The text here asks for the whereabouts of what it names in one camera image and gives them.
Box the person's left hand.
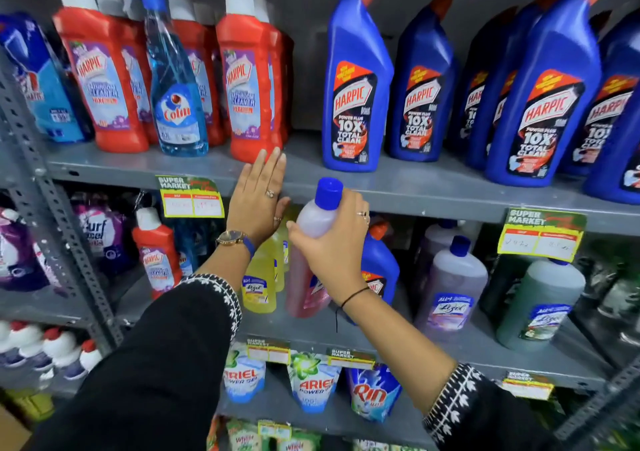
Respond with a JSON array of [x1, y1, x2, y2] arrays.
[[226, 147, 291, 247]]

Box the person's right hand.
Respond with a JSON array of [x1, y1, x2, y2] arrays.
[[286, 189, 372, 307]]

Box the pink cleaner bottle blue cap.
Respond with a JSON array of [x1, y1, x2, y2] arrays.
[[286, 177, 347, 319]]

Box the person's left forearm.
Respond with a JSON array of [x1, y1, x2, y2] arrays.
[[27, 238, 258, 451]]

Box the person's right forearm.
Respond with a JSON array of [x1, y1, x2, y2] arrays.
[[337, 286, 553, 451]]

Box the yellow floor cleaner bottle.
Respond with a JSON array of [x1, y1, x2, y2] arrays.
[[241, 238, 278, 314], [271, 221, 290, 292]]

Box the small blue toilet cleaner bottle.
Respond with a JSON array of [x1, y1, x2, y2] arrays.
[[349, 221, 401, 325]]

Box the yellow green price tag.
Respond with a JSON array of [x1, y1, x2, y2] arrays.
[[155, 174, 226, 220], [326, 348, 377, 371], [500, 371, 556, 401], [257, 419, 292, 441], [497, 208, 588, 263], [245, 336, 292, 365]]

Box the blue liquid bottles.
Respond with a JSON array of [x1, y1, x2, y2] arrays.
[[172, 218, 226, 277]]

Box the grey metal shelving rack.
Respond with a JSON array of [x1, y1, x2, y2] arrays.
[[0, 0, 640, 451]]

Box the small red cleaner bottle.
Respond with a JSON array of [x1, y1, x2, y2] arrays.
[[132, 207, 184, 300]]

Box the lavender floor cleaner bottle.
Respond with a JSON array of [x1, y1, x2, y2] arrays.
[[414, 235, 489, 342], [419, 219, 482, 271]]

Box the white green detergent pouch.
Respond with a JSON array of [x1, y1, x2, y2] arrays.
[[287, 353, 343, 414]]

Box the blue glass cleaner spray bottle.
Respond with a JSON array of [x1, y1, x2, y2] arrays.
[[111, 0, 210, 158]]

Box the white blue detergent pouch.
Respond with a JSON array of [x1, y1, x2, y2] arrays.
[[223, 343, 267, 405]]

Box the blue red detergent pouch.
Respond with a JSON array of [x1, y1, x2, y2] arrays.
[[347, 364, 403, 423]]

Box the purple detergent pouch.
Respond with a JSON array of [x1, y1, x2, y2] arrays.
[[0, 208, 50, 292], [74, 200, 133, 274]]

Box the green floor cleaner bottle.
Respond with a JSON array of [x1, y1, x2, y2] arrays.
[[496, 258, 587, 353], [479, 253, 532, 317]]

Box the green dishwash pouch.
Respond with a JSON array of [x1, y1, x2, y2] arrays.
[[226, 418, 262, 451], [276, 430, 322, 451]]

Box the row of red cleaner bottles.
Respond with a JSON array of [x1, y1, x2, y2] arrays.
[[52, 0, 295, 165]]

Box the white bottle red cap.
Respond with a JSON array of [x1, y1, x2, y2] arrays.
[[31, 327, 78, 372], [62, 339, 104, 381], [2, 321, 45, 369]]

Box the blue cleaner refill pouch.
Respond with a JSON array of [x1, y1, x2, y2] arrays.
[[0, 12, 94, 145]]

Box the row of blue toilet cleaners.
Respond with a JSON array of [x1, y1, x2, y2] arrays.
[[321, 0, 640, 206]]

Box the green refill pouches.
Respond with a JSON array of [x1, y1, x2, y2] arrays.
[[574, 243, 640, 349]]

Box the brown cardboard box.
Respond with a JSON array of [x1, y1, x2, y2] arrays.
[[0, 406, 32, 451]]

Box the gold wristwatch blue strap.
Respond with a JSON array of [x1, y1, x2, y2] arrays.
[[215, 230, 257, 259]]

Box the black wrist hair tie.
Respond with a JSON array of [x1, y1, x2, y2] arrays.
[[334, 286, 371, 334]]

